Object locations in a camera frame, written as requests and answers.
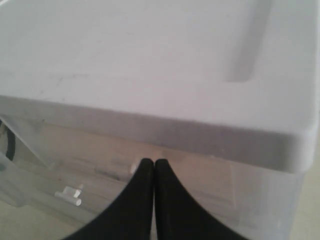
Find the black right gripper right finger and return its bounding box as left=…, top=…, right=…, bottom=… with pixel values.
left=154, top=159, right=245, bottom=240

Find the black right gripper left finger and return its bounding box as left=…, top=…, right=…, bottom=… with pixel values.
left=65, top=158, right=154, bottom=240

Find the translucent plastic drawer cabinet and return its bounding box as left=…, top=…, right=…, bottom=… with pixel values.
left=0, top=0, right=320, bottom=240

